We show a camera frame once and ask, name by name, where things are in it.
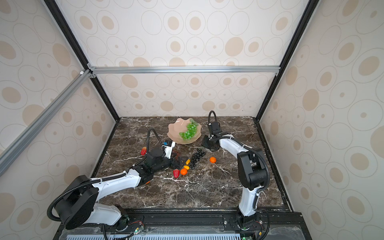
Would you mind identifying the red fake grape bunch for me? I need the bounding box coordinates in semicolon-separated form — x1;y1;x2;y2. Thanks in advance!
171;150;181;161

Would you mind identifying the black fake grape bunch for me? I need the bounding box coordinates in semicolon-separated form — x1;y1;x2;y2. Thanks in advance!
189;149;206;169

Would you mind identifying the green fake grape bunch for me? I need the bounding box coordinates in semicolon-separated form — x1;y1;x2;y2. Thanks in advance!
179;119;198;140

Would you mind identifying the pink scalloped fruit bowl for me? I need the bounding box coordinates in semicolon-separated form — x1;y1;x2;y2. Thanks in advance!
167;118;202;145

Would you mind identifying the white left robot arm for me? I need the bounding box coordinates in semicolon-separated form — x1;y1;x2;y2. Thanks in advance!
47;146;187;230

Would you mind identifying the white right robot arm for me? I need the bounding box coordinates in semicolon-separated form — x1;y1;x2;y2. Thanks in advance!
202;135;270;229

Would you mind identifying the fake orange centre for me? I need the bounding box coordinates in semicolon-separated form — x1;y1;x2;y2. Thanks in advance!
180;168;188;176

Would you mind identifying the small fake orange right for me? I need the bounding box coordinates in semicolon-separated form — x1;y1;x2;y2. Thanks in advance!
210;157;217;164

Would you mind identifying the red yellow-tipped fake strawberry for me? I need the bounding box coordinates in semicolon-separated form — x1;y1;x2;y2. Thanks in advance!
141;147;147;156

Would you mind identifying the silver horizontal aluminium bar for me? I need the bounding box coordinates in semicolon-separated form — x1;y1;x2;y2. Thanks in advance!
91;66;280;74

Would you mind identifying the silver diagonal aluminium bar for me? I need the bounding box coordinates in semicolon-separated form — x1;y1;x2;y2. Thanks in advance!
1;70;91;175

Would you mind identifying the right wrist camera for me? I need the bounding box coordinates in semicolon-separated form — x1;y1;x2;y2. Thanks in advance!
208;121;222;138

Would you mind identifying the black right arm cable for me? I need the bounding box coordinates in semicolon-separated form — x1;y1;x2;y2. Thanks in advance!
207;110;271;240

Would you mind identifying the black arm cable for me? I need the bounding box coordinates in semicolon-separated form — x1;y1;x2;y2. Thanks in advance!
46;127;165;223
207;110;271;240

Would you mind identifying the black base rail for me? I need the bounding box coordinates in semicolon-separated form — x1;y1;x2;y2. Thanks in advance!
54;209;311;240

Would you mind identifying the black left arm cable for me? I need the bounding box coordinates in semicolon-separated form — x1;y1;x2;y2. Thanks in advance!
46;127;165;223

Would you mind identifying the black vertical frame post right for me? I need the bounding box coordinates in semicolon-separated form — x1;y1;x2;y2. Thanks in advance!
255;0;319;123

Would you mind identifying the black vertical frame post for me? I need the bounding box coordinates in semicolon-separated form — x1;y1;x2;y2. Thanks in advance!
255;0;319;123
44;0;120;122

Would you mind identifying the black vertical frame post left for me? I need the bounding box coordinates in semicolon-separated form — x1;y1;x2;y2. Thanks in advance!
44;0;120;122

